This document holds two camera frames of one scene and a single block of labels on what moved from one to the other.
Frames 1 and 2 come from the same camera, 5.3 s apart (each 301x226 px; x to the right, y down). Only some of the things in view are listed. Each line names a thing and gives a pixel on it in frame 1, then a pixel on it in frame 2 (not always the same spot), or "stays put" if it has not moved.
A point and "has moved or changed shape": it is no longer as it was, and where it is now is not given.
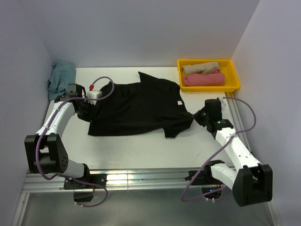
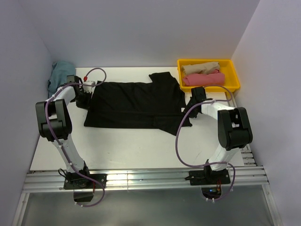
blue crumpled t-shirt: x=63 y=73 stays put
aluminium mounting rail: x=116 y=180 stays put
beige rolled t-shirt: x=202 y=68 stays put
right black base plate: x=205 y=178 stays put
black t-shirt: x=139 y=105 has moved or changed shape
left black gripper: x=88 y=117 -> x=85 y=105
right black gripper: x=197 y=116 -> x=192 y=100
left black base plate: x=100 y=179 stays put
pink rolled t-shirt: x=214 y=78 stays put
